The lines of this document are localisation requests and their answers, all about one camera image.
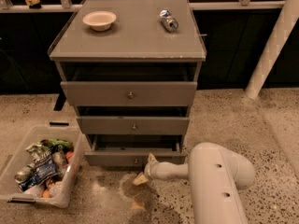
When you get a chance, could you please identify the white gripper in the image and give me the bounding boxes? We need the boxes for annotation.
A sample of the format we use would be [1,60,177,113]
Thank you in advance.
[133,153,160,186]

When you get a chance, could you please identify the grey bottom drawer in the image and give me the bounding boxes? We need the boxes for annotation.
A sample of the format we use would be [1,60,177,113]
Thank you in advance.
[85,134,185,167]

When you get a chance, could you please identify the grey drawer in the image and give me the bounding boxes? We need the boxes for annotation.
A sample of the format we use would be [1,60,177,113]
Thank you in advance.
[61,81,197,106]
[77,116,189,135]
[85,134,185,167]

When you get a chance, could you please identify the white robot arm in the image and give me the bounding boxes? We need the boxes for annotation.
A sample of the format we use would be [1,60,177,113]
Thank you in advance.
[133,142,255,224]

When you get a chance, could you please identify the grey middle drawer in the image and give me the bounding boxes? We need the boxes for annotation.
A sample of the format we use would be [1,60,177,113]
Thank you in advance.
[77,116,189,135]

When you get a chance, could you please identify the grey top drawer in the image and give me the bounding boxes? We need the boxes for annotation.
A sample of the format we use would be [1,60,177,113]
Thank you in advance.
[61,81,197,106]

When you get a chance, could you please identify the grey drawer cabinet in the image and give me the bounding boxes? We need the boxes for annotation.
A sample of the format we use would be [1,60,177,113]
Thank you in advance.
[47,0,207,147]

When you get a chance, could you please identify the green snack bag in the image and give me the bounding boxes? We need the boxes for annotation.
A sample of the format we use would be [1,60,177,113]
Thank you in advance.
[41,138,74,152]

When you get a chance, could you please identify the blue white snack bag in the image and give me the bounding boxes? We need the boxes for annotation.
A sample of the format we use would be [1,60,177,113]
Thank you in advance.
[25,144,57,185]

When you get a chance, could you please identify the clear plastic bin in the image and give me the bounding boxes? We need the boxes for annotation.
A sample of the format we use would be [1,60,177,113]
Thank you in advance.
[0,126,84,208]

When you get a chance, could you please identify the orange fruit in bin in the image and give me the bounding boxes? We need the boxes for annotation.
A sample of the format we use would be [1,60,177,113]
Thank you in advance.
[42,189,50,198]

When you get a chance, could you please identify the silver can in bin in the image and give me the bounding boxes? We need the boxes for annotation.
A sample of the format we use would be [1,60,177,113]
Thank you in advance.
[14,163,35,184]

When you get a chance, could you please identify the crushed silver soda can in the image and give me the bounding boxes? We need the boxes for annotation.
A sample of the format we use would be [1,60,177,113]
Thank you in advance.
[159,9,178,33]

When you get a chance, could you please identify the beige bowl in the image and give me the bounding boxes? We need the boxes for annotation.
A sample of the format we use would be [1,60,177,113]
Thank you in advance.
[83,11,117,32]

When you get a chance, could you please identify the small yellow toy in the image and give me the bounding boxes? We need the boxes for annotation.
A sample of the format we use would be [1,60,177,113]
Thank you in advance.
[25,0,41,8]

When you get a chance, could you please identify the white diagonal pipe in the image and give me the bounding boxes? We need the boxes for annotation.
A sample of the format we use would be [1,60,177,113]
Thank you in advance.
[245,0,299,99]

